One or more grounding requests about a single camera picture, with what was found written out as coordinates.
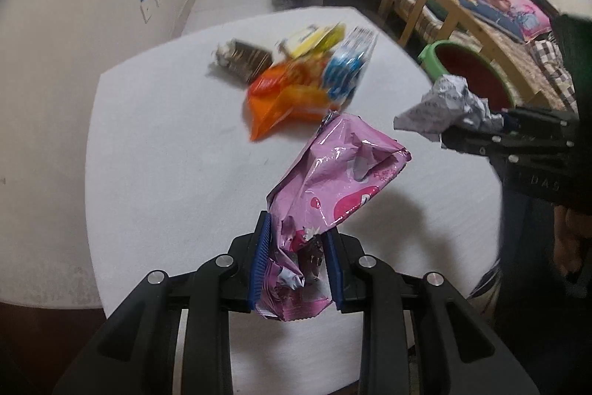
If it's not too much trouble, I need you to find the white paper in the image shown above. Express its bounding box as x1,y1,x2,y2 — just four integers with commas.
393,74,504,141

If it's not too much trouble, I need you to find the green red trash bin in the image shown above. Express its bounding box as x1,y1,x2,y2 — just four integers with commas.
417,40,515,111

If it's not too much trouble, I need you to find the pink snack wrapper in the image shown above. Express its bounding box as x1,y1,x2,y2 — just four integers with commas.
255,112,411,322

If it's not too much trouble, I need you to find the navy cartoon pillow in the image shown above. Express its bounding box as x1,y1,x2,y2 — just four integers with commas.
454,0,526,43

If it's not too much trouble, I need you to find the person right hand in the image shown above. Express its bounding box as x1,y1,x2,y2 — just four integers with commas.
553,205,591,277

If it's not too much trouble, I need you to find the yellow carton box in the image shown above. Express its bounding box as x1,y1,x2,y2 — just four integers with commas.
278,23,346,59

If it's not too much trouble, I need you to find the blue white milk carton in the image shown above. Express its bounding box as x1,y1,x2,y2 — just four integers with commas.
321,26,377,105

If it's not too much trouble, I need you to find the plaid checked pillow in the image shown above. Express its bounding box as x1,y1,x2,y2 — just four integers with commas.
527,35,578,113

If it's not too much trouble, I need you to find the brown chocolate wrapper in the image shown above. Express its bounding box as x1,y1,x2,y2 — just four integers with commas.
214,39,273,85

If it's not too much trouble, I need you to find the pink cartoon pillow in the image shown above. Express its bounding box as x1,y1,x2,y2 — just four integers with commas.
509,0,551,42

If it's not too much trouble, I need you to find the orange snack bag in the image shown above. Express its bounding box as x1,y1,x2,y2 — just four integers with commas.
246,54,340,140

